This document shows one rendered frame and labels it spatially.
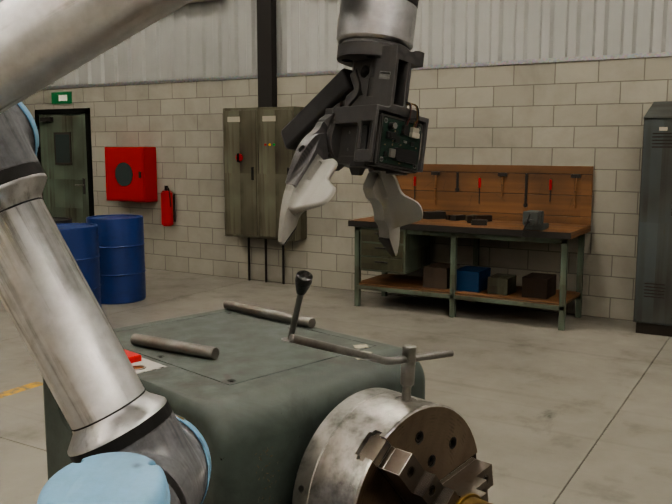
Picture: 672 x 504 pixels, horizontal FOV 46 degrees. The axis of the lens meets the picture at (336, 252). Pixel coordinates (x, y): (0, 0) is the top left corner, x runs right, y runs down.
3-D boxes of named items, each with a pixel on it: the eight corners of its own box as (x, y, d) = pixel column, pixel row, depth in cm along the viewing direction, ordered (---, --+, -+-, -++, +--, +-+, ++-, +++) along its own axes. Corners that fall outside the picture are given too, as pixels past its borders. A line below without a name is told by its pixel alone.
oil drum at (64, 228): (22, 320, 732) (17, 226, 721) (73, 309, 783) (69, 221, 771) (66, 328, 703) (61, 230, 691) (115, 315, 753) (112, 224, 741)
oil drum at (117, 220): (76, 301, 824) (72, 217, 812) (118, 291, 875) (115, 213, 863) (117, 306, 794) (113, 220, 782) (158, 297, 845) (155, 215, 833)
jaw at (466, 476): (416, 476, 124) (461, 445, 132) (419, 504, 126) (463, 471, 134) (474, 498, 117) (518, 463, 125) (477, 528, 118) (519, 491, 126)
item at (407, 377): (404, 415, 125) (409, 343, 124) (414, 418, 123) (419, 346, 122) (394, 416, 123) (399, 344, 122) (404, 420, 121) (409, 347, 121)
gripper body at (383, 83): (366, 168, 70) (382, 34, 70) (306, 167, 77) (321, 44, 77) (424, 180, 75) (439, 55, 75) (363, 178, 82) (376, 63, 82)
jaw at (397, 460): (389, 502, 120) (355, 459, 113) (405, 475, 122) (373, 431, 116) (447, 527, 112) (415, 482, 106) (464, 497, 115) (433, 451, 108)
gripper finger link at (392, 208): (425, 261, 79) (397, 180, 75) (384, 255, 84) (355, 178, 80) (444, 245, 81) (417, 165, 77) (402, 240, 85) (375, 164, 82)
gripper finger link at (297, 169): (285, 173, 72) (336, 107, 75) (275, 173, 73) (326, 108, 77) (314, 208, 75) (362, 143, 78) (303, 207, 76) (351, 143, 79)
